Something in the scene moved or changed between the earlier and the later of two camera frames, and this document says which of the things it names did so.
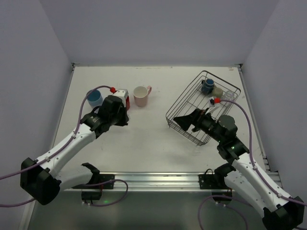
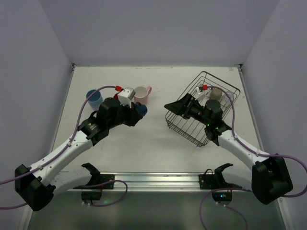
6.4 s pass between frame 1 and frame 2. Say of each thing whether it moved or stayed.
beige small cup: stayed
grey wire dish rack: stayed
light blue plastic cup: stayed
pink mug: stayed
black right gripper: moved
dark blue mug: moved
